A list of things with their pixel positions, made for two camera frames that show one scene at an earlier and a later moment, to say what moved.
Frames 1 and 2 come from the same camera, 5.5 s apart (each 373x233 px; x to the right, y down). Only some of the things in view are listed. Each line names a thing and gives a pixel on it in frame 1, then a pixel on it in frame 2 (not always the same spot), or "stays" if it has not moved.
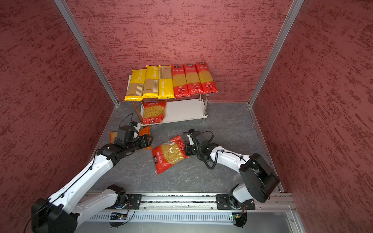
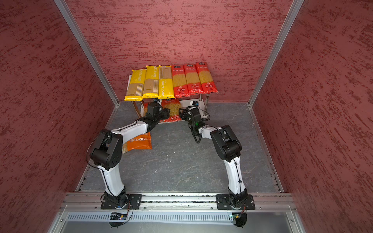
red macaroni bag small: (165, 155) -> (174, 106)
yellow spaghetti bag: (166, 91) stays
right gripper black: (187, 147) -> (184, 114)
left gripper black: (145, 141) -> (166, 112)
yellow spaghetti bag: (136, 85) stays
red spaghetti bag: (194, 84) stays
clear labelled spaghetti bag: (180, 84) stays
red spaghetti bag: (207, 84) stays
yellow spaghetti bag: (151, 82) stays
